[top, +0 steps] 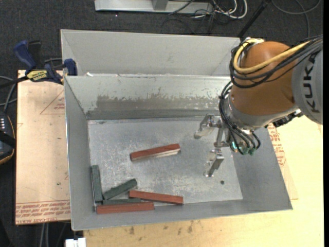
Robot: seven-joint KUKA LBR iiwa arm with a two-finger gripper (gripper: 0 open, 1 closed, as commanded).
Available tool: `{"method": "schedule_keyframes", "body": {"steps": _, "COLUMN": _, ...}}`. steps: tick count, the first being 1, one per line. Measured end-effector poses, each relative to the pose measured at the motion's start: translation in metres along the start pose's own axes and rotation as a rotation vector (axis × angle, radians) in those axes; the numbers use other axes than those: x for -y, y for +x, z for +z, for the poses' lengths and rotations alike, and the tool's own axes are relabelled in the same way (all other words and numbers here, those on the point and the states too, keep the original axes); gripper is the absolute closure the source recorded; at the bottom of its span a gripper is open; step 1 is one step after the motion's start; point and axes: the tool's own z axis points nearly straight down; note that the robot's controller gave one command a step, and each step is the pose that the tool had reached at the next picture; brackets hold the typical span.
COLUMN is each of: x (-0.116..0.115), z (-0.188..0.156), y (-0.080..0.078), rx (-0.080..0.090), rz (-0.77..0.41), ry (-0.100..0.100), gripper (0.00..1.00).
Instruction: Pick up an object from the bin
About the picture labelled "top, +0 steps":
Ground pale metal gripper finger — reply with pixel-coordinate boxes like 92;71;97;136
193;113;223;140
203;149;226;178

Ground grey metal bin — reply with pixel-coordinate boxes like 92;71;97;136
60;29;294;232

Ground red-brown flat block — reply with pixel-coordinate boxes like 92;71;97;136
128;189;185;206
96;201;156;215
129;143;181;162

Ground dark green flat block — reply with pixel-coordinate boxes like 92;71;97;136
90;164;104;203
102;198;142;206
102;178;138;201

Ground black cylinder on white bracket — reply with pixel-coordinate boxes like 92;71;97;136
271;110;303;129

